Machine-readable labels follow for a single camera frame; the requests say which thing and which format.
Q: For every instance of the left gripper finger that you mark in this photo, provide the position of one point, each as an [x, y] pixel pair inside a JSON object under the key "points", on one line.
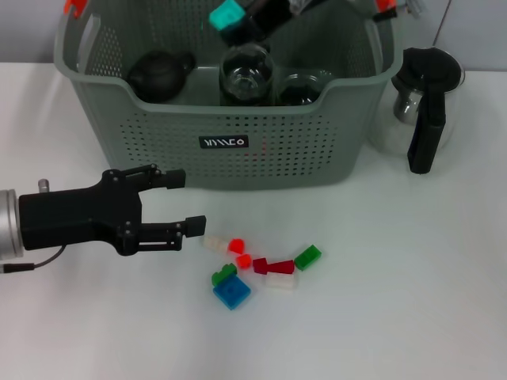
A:
{"points": [[174, 179], [166, 233]]}

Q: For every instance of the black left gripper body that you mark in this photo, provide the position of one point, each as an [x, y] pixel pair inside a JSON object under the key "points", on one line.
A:
{"points": [[79, 215]]}

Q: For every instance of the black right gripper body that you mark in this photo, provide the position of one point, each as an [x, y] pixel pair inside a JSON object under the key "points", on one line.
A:
{"points": [[273, 12]]}

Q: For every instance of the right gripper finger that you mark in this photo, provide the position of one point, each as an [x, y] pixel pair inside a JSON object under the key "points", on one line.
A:
{"points": [[250, 10], [245, 35]]}

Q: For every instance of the round glass jar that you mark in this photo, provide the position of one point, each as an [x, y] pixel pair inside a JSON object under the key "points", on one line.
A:
{"points": [[245, 59]]}

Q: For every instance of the teal square toy brick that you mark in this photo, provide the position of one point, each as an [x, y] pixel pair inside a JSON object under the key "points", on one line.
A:
{"points": [[226, 15]]}

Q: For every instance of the green rectangular toy brick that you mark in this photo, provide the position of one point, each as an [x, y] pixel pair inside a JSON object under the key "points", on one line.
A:
{"points": [[308, 258]]}

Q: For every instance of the grey-green perforated storage bin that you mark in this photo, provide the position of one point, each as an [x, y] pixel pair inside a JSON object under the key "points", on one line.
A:
{"points": [[166, 130]]}

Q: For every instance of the black bin logo label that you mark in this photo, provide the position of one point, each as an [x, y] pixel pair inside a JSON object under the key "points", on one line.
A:
{"points": [[223, 142]]}

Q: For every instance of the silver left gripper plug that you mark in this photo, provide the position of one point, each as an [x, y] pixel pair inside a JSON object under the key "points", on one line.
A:
{"points": [[43, 186]]}

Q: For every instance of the small white toy brick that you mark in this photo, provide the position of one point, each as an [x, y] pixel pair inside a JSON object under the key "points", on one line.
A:
{"points": [[217, 242]]}

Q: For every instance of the small green toy brick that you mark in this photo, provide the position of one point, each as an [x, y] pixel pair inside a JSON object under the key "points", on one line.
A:
{"points": [[222, 274]]}

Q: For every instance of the small red toy brick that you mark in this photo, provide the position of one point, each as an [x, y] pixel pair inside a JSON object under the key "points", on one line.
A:
{"points": [[237, 245], [244, 261]]}

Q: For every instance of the blue square toy brick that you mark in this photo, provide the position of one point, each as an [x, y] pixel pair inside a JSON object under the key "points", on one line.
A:
{"points": [[231, 293]]}

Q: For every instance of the black clay teapot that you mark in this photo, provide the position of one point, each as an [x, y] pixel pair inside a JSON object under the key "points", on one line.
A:
{"points": [[156, 79]]}

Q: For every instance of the dark red toy brick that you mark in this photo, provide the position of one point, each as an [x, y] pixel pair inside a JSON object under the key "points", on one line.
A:
{"points": [[277, 266]]}

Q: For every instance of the white two-stud toy brick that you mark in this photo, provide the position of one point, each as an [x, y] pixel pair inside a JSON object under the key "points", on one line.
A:
{"points": [[280, 281]]}

